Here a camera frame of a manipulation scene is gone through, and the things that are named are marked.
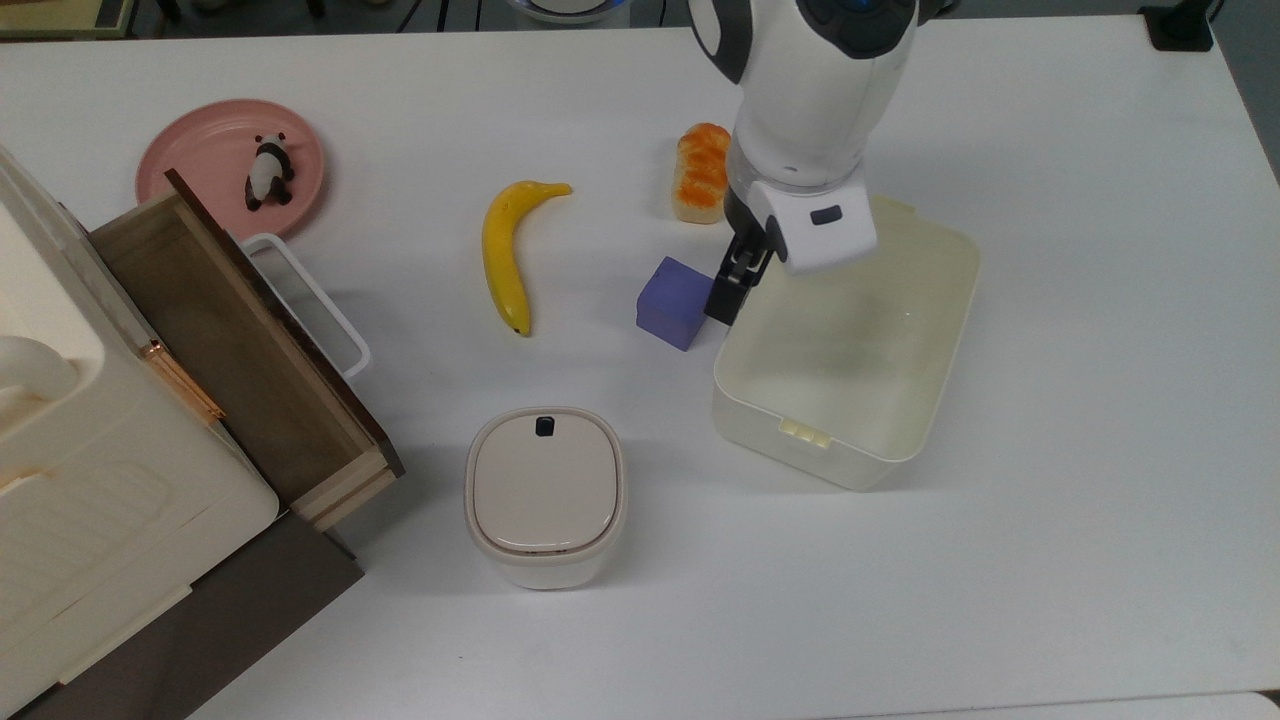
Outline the brown wooden drawer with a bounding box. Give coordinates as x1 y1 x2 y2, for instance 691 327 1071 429
88 168 407 535

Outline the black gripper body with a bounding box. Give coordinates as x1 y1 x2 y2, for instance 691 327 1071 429
721 214 791 292

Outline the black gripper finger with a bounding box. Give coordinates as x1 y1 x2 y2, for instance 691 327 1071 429
704 266 754 327

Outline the yellow toy banana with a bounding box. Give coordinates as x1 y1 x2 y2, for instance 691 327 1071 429
482 180 575 338

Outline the purple foam cube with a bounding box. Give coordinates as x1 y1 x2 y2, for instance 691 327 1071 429
636 256 718 353

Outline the white drawer handle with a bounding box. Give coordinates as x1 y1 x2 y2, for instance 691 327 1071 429
240 233 373 382

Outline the orange topped toy bread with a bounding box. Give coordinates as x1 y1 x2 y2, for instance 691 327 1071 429
671 122 734 226

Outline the cream lidded trash can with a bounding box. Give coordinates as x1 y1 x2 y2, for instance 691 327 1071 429
464 406 630 591

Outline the pink plate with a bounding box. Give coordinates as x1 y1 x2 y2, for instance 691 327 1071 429
136 99 327 242

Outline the copper cabinet handle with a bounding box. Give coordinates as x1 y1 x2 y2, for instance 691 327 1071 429
138 340 227 424

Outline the panda figurine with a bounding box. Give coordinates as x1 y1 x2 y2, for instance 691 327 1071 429
245 132 298 213

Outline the black camera stand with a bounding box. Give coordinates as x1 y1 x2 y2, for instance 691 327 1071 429
1140 0 1217 53

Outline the cream plastic cabinet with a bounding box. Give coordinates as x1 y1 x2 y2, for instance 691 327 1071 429
0 145 367 720

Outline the white plastic box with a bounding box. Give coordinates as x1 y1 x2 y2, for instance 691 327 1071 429
712 195 983 493

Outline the yellowish wooden board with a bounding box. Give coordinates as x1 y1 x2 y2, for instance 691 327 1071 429
0 0 139 42

